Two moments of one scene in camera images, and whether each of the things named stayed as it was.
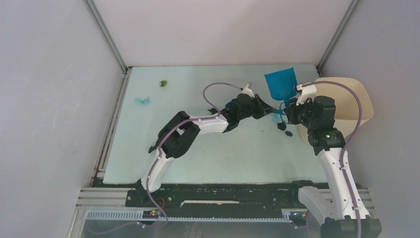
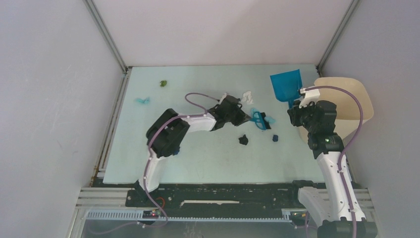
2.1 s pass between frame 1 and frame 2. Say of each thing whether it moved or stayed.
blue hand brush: moved
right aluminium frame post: stayed
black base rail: stayed
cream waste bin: stayed
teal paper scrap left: stayed
